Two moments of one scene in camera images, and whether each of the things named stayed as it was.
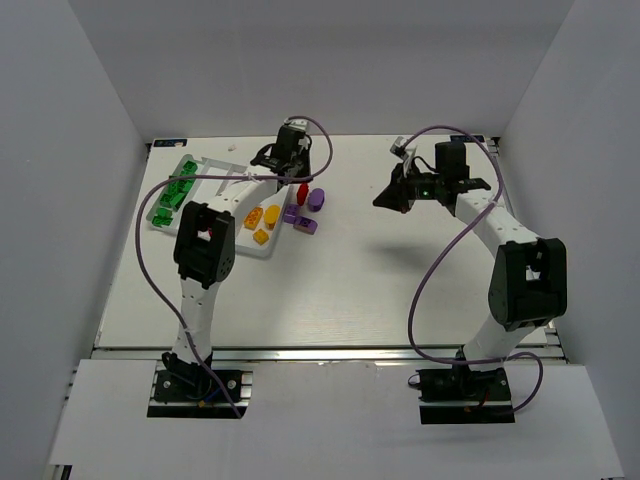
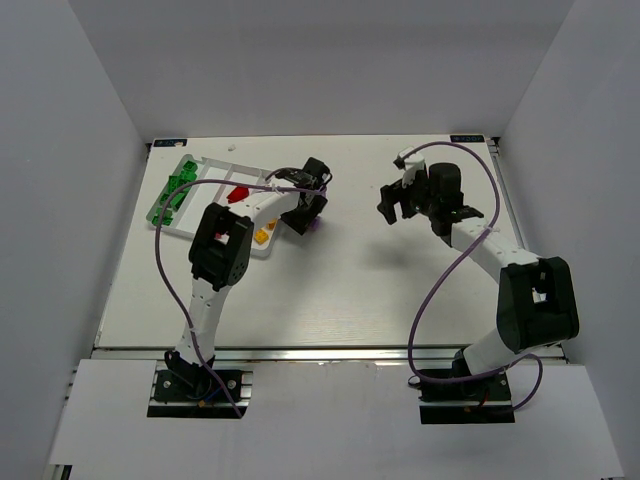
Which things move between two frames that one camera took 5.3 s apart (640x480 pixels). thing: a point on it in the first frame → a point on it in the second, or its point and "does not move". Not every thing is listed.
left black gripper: [276, 163] → [302, 216]
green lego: [164, 212] does not move
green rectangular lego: [176, 199] does not move
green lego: [161, 221] does not move
